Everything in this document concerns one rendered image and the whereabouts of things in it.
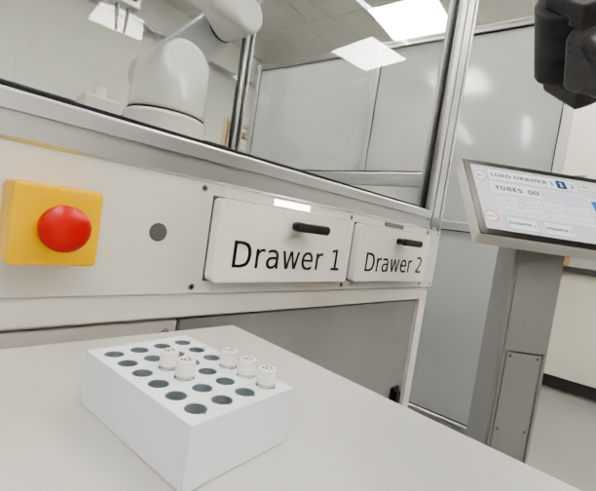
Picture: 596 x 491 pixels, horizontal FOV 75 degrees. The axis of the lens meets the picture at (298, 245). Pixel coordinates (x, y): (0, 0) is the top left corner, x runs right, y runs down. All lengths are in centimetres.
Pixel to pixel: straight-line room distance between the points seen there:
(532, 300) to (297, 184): 96
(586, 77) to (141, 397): 45
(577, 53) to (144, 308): 52
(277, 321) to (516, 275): 90
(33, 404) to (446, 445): 30
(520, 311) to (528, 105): 115
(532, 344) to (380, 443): 115
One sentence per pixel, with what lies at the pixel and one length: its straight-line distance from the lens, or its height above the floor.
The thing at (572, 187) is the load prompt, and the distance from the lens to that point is 151.
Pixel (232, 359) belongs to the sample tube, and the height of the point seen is 80.
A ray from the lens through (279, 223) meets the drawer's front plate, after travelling 57.
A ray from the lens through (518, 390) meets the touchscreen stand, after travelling 146.
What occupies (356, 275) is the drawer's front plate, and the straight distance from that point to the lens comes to 74.
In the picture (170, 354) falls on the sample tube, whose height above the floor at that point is 81.
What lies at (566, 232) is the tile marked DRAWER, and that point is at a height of 100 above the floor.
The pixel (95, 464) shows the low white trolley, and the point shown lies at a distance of 27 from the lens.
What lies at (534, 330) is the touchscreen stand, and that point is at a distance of 143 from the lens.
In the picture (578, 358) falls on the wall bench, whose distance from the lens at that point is 345.
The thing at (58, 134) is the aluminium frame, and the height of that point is 96.
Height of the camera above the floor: 91
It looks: 3 degrees down
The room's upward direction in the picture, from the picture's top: 8 degrees clockwise
